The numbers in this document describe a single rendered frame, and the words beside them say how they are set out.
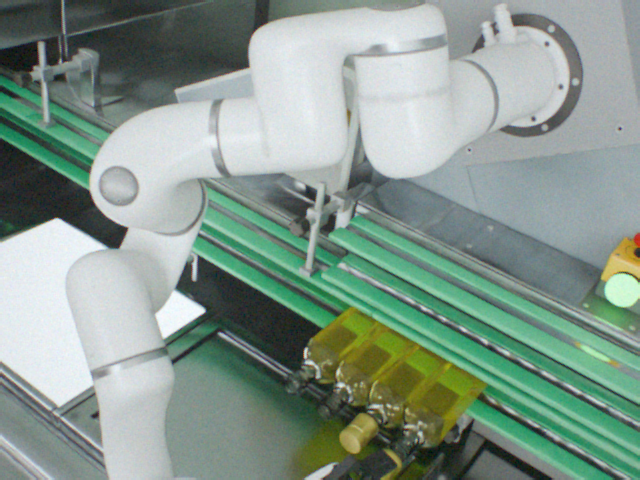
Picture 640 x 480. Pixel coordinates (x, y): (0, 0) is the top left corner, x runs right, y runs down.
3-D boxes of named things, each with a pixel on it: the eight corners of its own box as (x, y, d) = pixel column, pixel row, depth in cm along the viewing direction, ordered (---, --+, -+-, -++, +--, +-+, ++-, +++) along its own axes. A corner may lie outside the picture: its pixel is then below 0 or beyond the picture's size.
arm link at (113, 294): (214, 326, 79) (256, 318, 94) (151, 135, 81) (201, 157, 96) (74, 377, 82) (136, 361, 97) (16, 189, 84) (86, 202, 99)
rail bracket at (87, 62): (108, 98, 164) (14, 129, 148) (106, 21, 154) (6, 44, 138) (124, 107, 162) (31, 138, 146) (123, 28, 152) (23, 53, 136)
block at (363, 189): (351, 225, 134) (327, 241, 129) (360, 178, 128) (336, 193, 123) (368, 234, 132) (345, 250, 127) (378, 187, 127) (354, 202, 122)
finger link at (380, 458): (357, 493, 93) (397, 468, 97) (361, 475, 91) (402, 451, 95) (340, 475, 95) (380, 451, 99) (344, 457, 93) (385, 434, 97)
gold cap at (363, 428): (354, 425, 107) (336, 443, 104) (360, 408, 105) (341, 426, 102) (375, 440, 106) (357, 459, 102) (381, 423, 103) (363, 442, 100)
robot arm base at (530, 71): (459, 25, 103) (392, 42, 92) (544, -14, 94) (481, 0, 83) (496, 136, 105) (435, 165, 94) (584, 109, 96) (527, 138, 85)
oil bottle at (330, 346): (372, 308, 129) (293, 374, 114) (378, 282, 126) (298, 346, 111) (400, 324, 127) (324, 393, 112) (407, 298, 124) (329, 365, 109)
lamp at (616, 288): (604, 291, 109) (597, 300, 107) (615, 265, 107) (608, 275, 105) (635, 306, 107) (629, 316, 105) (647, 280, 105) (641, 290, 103)
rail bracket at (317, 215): (326, 250, 130) (280, 282, 121) (341, 163, 120) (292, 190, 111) (341, 258, 128) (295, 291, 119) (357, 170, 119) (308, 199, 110)
